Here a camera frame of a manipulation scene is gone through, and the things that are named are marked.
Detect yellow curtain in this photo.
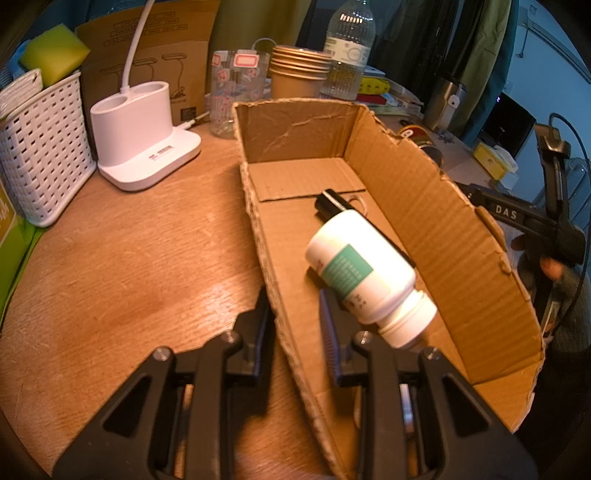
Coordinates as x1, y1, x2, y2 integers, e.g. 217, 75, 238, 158
457, 0, 513, 139

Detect stickered clear glass cup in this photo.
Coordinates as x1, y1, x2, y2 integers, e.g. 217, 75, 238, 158
210, 50, 271, 139

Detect white pill bottle green label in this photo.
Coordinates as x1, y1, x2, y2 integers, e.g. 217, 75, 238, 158
305, 211, 438, 349

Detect yellow white tissue box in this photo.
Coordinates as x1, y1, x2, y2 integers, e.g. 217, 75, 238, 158
473, 141, 518, 178

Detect yellow green sponge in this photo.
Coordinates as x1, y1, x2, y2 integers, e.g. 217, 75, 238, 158
18, 25, 90, 88

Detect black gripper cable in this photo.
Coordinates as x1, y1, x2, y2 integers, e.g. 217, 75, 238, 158
549, 112, 591, 333

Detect black computer monitor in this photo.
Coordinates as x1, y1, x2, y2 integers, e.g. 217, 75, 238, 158
478, 92, 537, 158

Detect stainless steel tumbler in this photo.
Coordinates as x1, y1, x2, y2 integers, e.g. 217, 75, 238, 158
422, 75, 465, 132

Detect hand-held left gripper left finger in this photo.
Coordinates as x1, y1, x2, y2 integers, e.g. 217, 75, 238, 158
53, 286, 273, 480

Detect green cardboard box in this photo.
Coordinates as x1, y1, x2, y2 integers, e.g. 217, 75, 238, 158
0, 180, 44, 319

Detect white desk lamp base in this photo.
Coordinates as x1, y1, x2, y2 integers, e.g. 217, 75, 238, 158
90, 0, 202, 192

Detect stack of brown paper cups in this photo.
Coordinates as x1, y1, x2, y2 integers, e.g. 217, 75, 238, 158
269, 45, 333, 100

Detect person's right hand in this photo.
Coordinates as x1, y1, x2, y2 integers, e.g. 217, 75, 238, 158
510, 234, 563, 281

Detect white woven plastic basket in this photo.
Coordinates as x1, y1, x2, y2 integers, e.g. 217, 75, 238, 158
0, 69, 98, 228

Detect lamp power cable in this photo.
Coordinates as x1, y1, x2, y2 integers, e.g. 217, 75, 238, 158
178, 111, 211, 130

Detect blue cloth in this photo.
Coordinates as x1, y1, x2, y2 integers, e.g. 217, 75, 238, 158
7, 44, 31, 81

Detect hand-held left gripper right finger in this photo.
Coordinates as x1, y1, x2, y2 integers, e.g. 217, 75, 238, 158
318, 291, 539, 480

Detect red tin can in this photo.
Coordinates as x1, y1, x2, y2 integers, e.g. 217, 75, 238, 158
399, 124, 445, 169

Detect grey ribbed object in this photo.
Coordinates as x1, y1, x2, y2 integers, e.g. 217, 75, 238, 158
568, 157, 591, 195

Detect brown cardboard lamp packaging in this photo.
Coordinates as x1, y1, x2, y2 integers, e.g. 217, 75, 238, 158
75, 0, 221, 130

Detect clear plastic water bottle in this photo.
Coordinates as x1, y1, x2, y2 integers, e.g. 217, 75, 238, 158
321, 0, 377, 103

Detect black cylinder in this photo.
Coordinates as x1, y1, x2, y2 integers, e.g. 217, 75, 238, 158
315, 188, 352, 220

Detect person's right forearm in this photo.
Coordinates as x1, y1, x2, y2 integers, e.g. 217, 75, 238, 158
519, 258, 591, 361

